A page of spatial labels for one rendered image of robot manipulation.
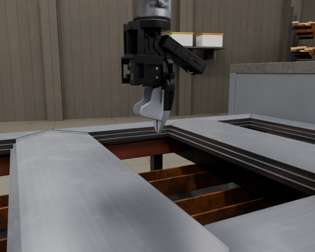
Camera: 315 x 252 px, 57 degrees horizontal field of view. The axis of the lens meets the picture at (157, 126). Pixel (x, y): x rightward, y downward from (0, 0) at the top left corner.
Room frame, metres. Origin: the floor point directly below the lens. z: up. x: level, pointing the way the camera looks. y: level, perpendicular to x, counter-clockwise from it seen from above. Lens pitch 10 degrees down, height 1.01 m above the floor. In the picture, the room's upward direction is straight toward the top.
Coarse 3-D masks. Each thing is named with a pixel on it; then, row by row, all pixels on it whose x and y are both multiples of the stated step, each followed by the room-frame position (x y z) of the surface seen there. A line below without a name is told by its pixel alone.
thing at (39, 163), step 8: (80, 152) 0.59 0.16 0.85; (88, 152) 0.59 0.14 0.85; (96, 152) 0.59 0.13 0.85; (104, 152) 0.59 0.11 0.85; (16, 160) 0.53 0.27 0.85; (24, 160) 0.53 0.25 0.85; (32, 160) 0.53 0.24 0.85; (40, 160) 0.53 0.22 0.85; (48, 160) 0.53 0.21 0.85; (56, 160) 0.53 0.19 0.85; (64, 160) 0.53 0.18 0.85; (72, 160) 0.53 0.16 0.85; (80, 160) 0.53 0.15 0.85; (88, 160) 0.53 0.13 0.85; (96, 160) 0.53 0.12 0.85; (104, 160) 0.53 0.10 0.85; (24, 168) 0.49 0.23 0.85; (32, 168) 0.49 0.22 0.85; (40, 168) 0.49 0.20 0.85; (48, 168) 0.49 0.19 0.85
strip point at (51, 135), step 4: (48, 132) 0.79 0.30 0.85; (52, 132) 0.79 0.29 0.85; (56, 132) 0.79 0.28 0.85; (36, 136) 0.74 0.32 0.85; (40, 136) 0.74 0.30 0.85; (44, 136) 0.74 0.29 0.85; (48, 136) 0.74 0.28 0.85; (52, 136) 0.74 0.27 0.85; (56, 136) 0.74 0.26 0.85; (60, 136) 0.74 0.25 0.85; (64, 136) 0.74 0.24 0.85; (68, 136) 0.74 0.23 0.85; (72, 136) 0.74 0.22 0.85; (20, 140) 0.70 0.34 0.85; (24, 140) 0.70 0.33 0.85; (28, 140) 0.70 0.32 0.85
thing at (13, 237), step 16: (144, 128) 0.87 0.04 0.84; (176, 128) 0.88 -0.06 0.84; (256, 128) 1.01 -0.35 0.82; (272, 128) 0.96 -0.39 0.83; (288, 128) 0.91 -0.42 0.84; (304, 128) 0.86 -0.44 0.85; (0, 144) 0.70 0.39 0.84; (192, 144) 0.77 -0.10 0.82; (208, 144) 0.72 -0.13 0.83; (224, 144) 0.67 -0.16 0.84; (240, 160) 0.60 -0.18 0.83; (256, 160) 0.57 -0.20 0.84; (272, 160) 0.54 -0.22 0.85; (16, 176) 0.48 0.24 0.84; (272, 176) 0.52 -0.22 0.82; (288, 176) 0.50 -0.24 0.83; (304, 176) 0.48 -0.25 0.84; (16, 192) 0.41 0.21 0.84; (304, 192) 0.46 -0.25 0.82; (16, 208) 0.36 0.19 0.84; (16, 224) 0.32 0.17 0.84; (16, 240) 0.28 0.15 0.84
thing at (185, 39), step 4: (172, 32) 6.32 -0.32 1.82; (176, 32) 6.34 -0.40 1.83; (180, 32) 6.36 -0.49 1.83; (184, 32) 6.38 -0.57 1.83; (188, 32) 6.41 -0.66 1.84; (172, 36) 6.33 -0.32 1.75; (176, 36) 6.35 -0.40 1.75; (180, 36) 6.37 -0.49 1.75; (184, 36) 6.40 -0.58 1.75; (188, 36) 6.42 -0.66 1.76; (176, 40) 6.35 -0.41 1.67; (180, 40) 6.37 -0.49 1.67; (184, 40) 6.40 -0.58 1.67; (188, 40) 6.42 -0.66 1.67; (184, 44) 6.40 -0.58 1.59; (188, 44) 6.42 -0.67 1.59
